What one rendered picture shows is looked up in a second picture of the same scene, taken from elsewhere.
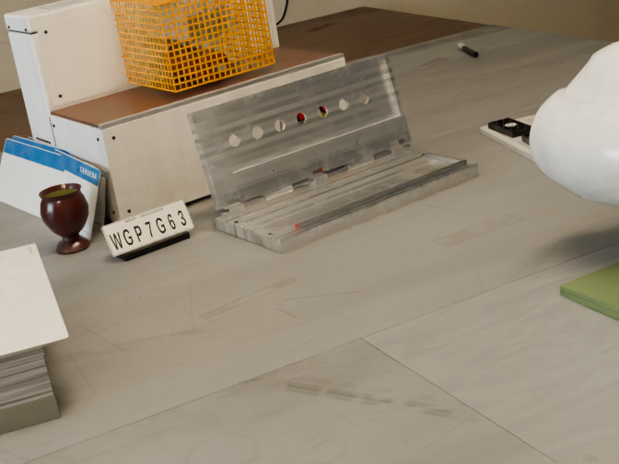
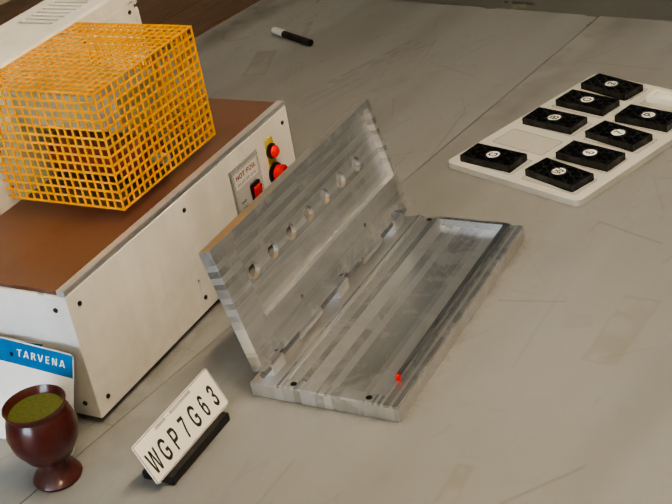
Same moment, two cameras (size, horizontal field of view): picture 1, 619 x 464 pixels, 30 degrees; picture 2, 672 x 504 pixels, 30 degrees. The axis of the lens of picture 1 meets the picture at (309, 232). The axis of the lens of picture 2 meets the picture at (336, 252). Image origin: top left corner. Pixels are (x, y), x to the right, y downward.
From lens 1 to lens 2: 94 cm
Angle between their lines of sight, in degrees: 25
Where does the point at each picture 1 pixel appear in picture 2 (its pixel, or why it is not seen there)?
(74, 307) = not seen: outside the picture
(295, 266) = (443, 441)
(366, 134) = (370, 212)
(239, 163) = (265, 299)
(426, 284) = (656, 435)
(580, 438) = not seen: outside the picture
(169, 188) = (144, 345)
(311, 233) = (419, 382)
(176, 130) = (141, 264)
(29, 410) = not seen: outside the picture
